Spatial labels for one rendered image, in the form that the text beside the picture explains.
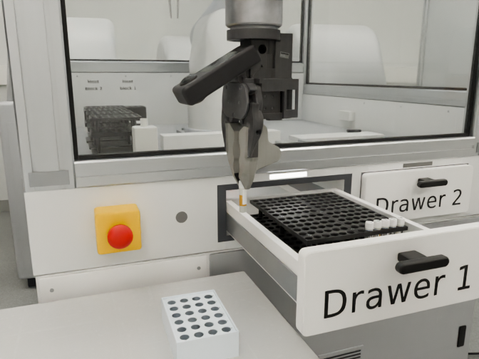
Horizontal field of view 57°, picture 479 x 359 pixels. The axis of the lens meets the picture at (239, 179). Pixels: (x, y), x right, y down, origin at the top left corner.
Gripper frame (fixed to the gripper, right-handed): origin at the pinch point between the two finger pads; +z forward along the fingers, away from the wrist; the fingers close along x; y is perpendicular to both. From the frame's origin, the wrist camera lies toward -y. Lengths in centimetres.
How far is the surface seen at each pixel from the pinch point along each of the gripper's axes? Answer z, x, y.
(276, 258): 11.3, -3.8, 3.9
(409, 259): 7.6, -18.8, 13.4
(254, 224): 9.2, 5.3, 5.5
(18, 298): 98, 185, -30
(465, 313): 45, 9, 71
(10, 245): 98, 268, -32
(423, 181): 7.3, 7.7, 47.7
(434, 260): 7.5, -20.5, 15.7
